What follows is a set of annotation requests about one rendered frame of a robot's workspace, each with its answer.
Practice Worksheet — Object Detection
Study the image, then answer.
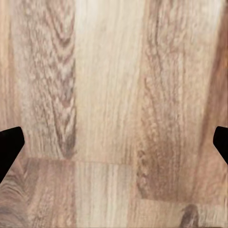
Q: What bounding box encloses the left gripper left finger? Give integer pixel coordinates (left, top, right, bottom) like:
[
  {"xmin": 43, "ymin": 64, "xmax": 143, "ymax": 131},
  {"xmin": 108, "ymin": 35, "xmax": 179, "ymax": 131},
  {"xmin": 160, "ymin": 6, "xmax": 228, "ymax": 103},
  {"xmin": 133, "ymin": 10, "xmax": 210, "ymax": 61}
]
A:
[{"xmin": 0, "ymin": 126, "xmax": 25, "ymax": 184}]

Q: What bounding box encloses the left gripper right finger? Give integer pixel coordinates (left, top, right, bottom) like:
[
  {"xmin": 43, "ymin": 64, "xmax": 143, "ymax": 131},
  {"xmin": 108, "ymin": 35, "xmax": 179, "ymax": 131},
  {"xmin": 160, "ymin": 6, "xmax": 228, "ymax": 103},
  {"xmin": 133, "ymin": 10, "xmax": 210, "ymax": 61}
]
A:
[{"xmin": 213, "ymin": 126, "xmax": 228, "ymax": 164}]

